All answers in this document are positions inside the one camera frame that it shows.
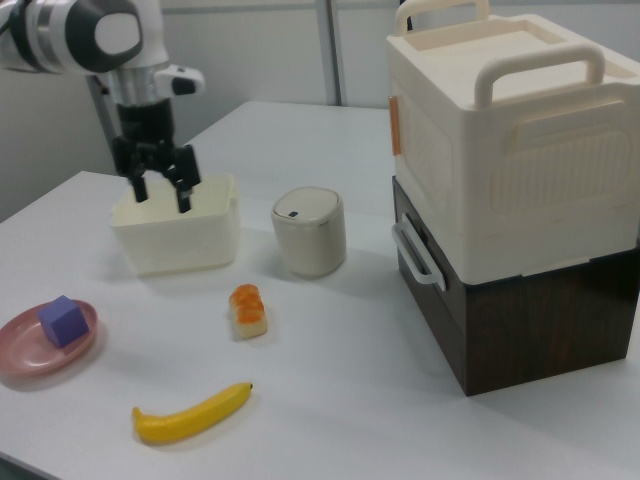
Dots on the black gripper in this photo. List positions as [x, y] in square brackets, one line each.
[146, 125]

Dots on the purple cube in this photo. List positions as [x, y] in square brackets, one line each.
[62, 322]

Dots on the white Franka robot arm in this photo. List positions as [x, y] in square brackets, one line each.
[75, 30]

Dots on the cream rectangular plastic tub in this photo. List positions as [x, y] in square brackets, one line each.
[175, 235]

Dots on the beige lidded trash can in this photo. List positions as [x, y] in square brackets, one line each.
[310, 235]

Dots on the orange glazed toy bread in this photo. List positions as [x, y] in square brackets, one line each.
[247, 315]

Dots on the pink plate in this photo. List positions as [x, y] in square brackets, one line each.
[30, 357]

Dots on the yellow toy banana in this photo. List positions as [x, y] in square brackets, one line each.
[190, 417]

